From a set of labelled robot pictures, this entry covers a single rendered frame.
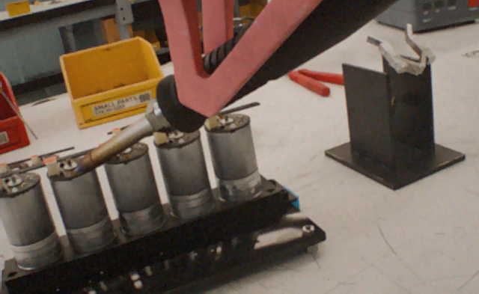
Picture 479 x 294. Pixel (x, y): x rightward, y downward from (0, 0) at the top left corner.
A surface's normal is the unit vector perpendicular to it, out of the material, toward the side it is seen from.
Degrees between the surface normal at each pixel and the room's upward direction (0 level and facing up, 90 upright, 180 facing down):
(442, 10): 90
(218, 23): 87
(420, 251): 0
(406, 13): 90
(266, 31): 108
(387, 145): 90
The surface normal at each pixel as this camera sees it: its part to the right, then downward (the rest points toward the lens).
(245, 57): -0.45, 0.57
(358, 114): -0.89, 0.29
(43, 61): 0.46, 0.23
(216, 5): -0.37, 0.33
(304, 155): -0.16, -0.93
